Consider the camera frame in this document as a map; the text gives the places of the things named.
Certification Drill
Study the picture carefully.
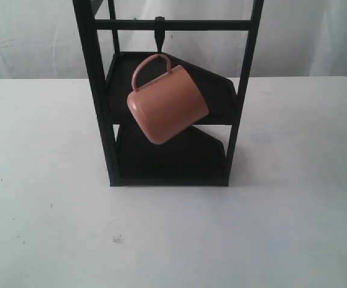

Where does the black metal shelf rack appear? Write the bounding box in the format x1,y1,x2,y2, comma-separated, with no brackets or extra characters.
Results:
73,1,264,187

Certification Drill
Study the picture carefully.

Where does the pink ceramic mug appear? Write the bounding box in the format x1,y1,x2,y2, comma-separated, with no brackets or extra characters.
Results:
127,53,209,145

